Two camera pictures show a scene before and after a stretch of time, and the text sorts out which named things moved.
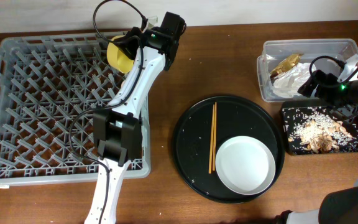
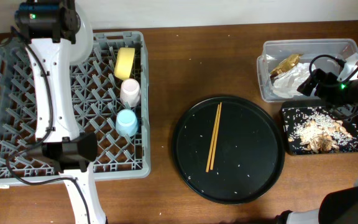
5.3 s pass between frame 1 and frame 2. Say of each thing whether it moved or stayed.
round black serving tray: stayed
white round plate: moved
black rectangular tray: stayed
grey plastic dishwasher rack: stayed
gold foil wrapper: stayed
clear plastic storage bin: stayed
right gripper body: stayed
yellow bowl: moved
